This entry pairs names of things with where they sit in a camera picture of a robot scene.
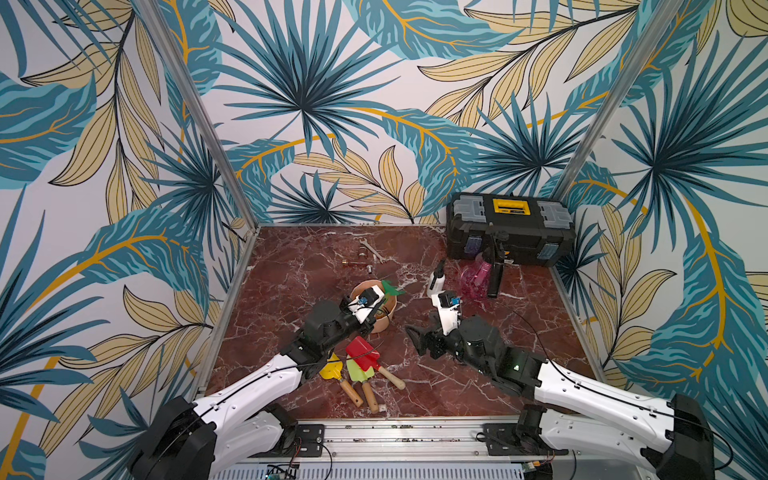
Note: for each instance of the terracotta plastic flower pot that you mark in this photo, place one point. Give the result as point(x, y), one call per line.
point(388, 307)

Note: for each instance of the green toy rake wooden handle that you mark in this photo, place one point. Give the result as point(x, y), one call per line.
point(390, 290)

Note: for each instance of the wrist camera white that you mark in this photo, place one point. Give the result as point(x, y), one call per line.
point(367, 304)
point(448, 305)

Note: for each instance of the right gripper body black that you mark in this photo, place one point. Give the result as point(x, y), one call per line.
point(433, 341)

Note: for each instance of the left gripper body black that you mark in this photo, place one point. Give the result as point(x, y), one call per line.
point(349, 325)

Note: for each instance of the pink spray bottle black nozzle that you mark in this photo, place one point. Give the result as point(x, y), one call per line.
point(483, 278)

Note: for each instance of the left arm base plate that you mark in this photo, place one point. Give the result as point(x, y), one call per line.
point(302, 441)

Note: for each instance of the black yellow plastic toolbox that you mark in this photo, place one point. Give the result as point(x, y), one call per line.
point(532, 231)

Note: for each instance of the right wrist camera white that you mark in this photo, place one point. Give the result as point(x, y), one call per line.
point(448, 305)

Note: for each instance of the aluminium front rail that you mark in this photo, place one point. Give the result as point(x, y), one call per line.
point(440, 439)

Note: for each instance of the red toy shovel wooden handle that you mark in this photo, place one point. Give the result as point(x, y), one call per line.
point(367, 358)

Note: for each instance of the white spray bottle black nozzle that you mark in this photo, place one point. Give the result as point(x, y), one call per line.
point(437, 279)

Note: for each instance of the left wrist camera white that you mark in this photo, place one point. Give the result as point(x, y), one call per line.
point(367, 304)

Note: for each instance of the silver open-end wrench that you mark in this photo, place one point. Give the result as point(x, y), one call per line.
point(372, 250)

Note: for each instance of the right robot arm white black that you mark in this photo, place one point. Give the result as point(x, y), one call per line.
point(672, 436)

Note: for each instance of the yellow toy shovel wooden handle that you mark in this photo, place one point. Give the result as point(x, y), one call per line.
point(332, 370)

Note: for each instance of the light green toy spade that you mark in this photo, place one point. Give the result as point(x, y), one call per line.
point(359, 375)

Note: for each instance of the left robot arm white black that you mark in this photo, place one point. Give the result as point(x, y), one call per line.
point(198, 439)

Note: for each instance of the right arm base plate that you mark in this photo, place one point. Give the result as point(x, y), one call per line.
point(507, 439)

